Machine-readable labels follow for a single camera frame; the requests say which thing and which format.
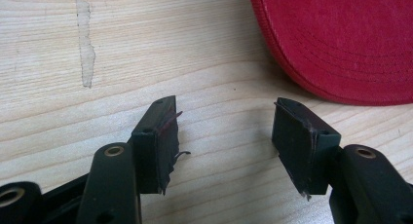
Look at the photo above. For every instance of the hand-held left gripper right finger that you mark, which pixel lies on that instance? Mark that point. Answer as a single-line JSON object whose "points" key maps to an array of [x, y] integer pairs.
{"points": [[305, 146]]}

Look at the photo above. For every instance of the red cap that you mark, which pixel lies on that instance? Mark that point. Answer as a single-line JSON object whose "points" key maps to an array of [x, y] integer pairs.
{"points": [[341, 42]]}

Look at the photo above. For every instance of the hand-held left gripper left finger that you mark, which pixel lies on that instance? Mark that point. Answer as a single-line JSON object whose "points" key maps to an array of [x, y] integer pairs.
{"points": [[151, 156]]}

